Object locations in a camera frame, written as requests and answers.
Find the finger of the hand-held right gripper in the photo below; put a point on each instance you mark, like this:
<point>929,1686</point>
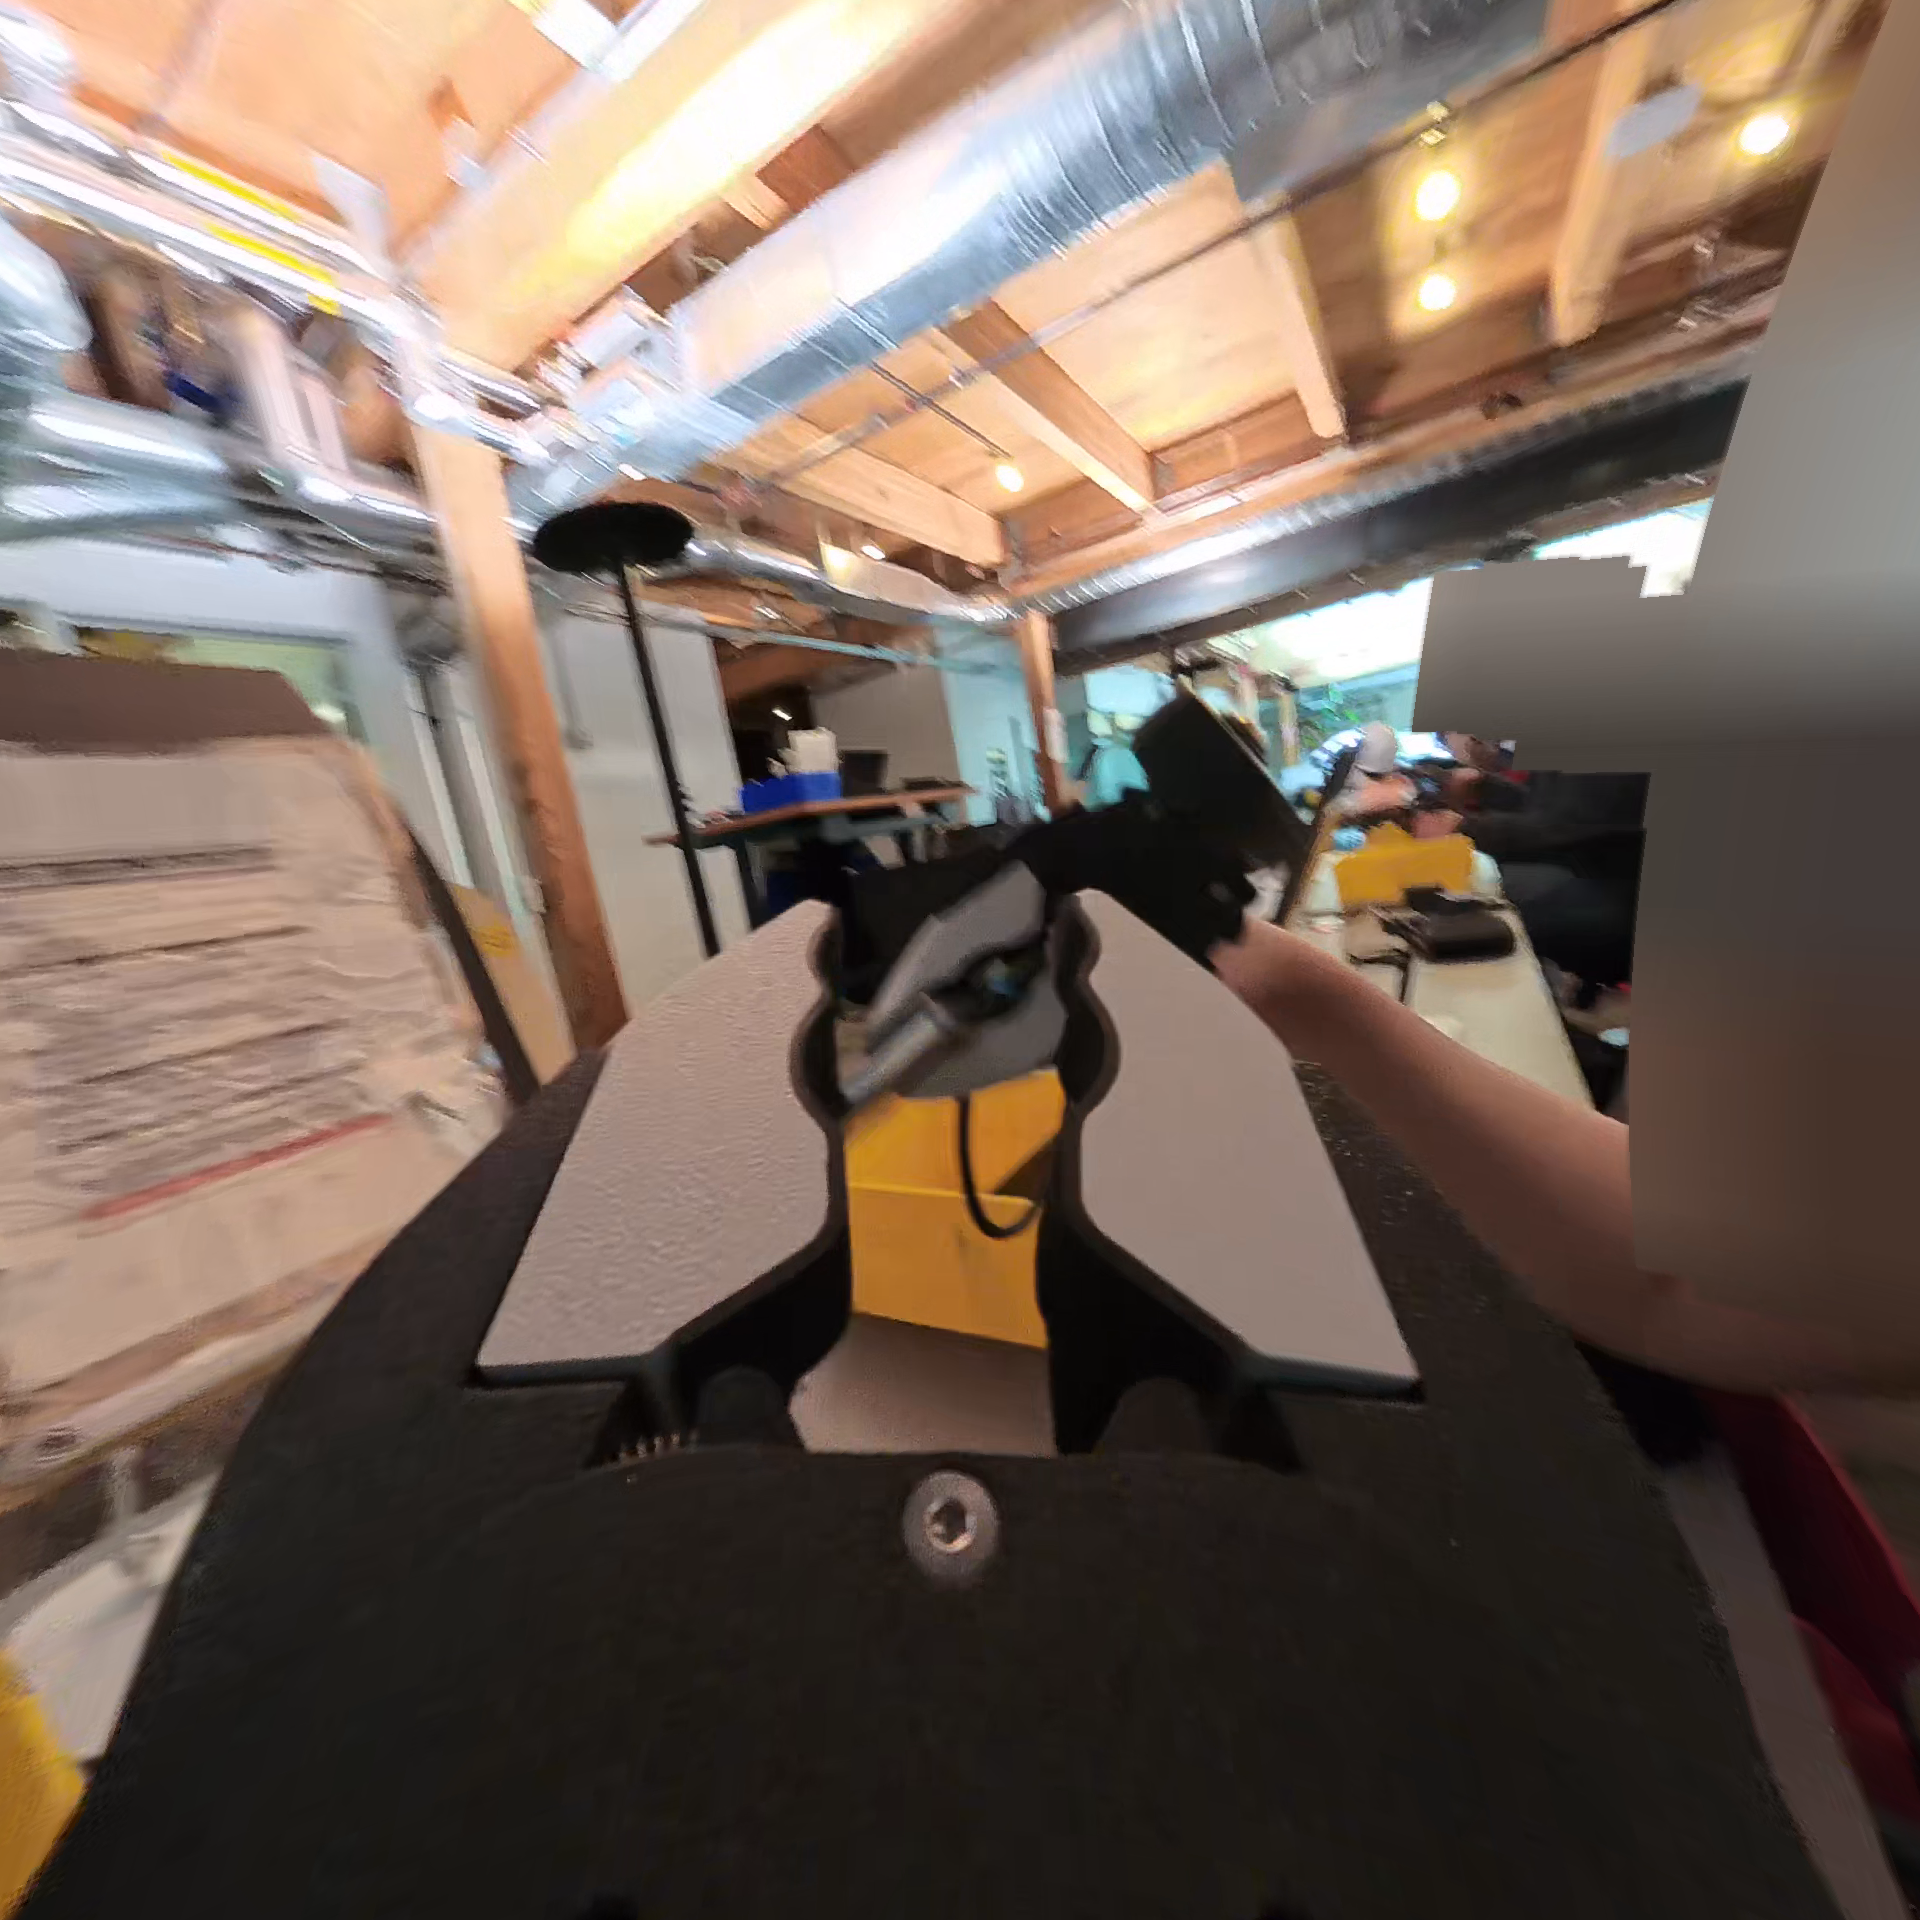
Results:
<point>1003,1049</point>
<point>962,939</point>

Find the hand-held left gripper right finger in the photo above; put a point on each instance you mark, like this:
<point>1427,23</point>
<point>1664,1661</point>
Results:
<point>1228,1200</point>

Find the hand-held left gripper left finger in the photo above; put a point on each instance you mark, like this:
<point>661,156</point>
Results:
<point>674,1200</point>

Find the yellow plastic bin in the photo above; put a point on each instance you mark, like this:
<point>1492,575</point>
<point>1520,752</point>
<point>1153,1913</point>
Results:
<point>931,1260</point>
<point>1403,872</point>

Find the person's right forearm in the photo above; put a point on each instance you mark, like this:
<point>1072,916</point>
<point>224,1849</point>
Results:
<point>1425,1096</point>

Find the wooden standing desk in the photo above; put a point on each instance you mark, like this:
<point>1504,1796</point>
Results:
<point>810,811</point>

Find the blue bin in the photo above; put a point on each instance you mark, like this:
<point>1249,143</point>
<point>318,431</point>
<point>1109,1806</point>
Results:
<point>787,794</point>

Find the black electronic box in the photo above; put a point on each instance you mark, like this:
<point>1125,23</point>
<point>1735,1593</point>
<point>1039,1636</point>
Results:
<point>1465,929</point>

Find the long white table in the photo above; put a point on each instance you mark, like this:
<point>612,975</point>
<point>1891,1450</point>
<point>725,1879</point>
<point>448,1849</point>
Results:
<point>1501,1019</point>

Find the black floor lamp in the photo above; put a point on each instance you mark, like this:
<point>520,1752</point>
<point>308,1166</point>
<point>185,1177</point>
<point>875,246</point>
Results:
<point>612,537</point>

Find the red plastic container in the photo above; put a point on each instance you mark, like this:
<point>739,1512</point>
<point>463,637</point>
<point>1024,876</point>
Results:
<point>1829,1574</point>

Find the wooden post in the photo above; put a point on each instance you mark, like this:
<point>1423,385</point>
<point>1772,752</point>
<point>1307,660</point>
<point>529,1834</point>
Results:
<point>510,720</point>

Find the silver ventilation duct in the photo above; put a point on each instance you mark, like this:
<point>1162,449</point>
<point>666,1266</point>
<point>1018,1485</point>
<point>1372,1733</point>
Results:
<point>931,269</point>

